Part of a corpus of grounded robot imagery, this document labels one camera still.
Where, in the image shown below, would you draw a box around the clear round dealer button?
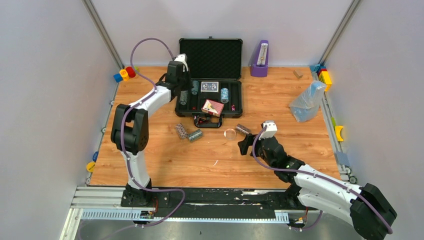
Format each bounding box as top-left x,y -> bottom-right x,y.
224,128 -> 237,140

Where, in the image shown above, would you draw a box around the black red case tag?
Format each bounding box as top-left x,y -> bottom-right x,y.
194,117 -> 214,128

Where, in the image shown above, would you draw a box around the red playing card box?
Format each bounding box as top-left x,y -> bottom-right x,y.
201,99 -> 225,117

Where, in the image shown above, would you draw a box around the small wooden block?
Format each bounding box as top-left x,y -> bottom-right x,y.
293,69 -> 303,79

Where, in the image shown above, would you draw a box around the clear plastic bag blue contents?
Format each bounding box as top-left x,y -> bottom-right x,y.
288,80 -> 327,123

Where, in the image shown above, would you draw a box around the purple metronome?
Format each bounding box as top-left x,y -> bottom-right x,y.
250,40 -> 269,78

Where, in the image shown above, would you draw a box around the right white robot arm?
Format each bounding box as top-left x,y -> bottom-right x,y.
237,134 -> 398,240

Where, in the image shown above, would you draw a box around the brown chip stack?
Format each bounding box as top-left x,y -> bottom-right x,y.
235,124 -> 252,136

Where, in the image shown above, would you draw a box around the yellow blue round tags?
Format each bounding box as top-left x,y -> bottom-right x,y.
85,151 -> 99,173

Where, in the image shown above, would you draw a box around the coloured toy cylinders cluster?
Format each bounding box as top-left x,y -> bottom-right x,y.
113,66 -> 139,83

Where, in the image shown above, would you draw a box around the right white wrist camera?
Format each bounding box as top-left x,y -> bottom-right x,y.
259,120 -> 278,139

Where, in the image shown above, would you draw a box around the blue playing card deck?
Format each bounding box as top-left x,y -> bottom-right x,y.
200,81 -> 220,93

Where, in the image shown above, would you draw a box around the black caster wheels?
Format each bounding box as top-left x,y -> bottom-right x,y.
344,166 -> 358,184

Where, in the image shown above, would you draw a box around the light blue chip stack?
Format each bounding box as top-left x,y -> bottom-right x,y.
220,88 -> 230,104

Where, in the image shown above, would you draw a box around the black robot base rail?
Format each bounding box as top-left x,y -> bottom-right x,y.
71,187 -> 319,226

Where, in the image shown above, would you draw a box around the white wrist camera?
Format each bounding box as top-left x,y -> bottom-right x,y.
173,53 -> 189,72
259,120 -> 278,139

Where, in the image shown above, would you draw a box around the coloured toy blocks stack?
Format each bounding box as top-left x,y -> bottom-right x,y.
309,64 -> 333,92

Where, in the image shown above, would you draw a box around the black poker set case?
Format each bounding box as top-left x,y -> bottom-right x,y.
175,37 -> 243,128

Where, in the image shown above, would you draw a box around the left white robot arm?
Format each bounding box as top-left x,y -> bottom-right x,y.
111,54 -> 192,207

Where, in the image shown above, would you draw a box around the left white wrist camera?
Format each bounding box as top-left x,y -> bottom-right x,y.
173,53 -> 189,72

